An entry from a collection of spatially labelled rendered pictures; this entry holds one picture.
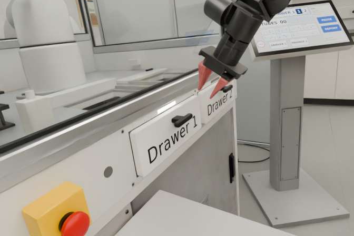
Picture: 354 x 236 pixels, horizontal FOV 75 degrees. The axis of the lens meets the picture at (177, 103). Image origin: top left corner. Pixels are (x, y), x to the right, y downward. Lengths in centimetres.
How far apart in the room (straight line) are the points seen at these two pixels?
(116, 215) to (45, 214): 21
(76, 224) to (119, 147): 17
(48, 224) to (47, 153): 10
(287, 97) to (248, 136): 95
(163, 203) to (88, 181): 18
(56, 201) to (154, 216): 22
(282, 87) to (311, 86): 202
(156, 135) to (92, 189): 18
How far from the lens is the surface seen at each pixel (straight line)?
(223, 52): 49
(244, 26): 48
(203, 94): 73
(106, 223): 54
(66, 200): 39
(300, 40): 137
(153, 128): 53
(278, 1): 50
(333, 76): 344
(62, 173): 42
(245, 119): 228
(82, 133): 42
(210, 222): 51
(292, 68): 146
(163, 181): 67
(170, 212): 53
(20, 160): 38
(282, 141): 158
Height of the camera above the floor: 112
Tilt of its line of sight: 17 degrees down
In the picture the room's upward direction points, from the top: 7 degrees counter-clockwise
